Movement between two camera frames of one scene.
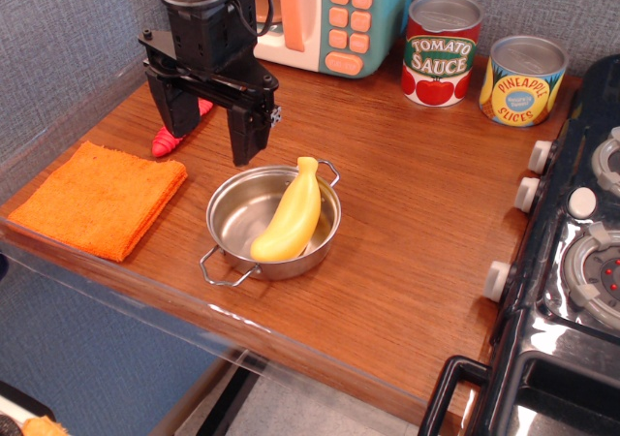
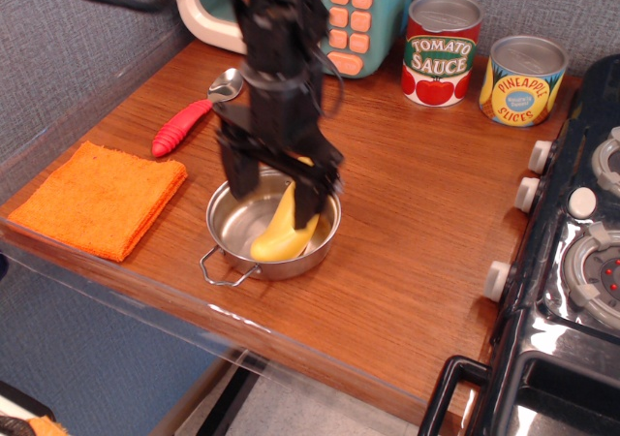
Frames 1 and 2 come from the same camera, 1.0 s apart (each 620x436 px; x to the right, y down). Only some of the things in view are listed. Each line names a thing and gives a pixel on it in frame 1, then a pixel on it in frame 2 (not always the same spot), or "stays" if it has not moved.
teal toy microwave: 343,23 stays
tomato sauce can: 441,49 stays
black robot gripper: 217,52 -> 284,113
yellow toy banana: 296,217 stays
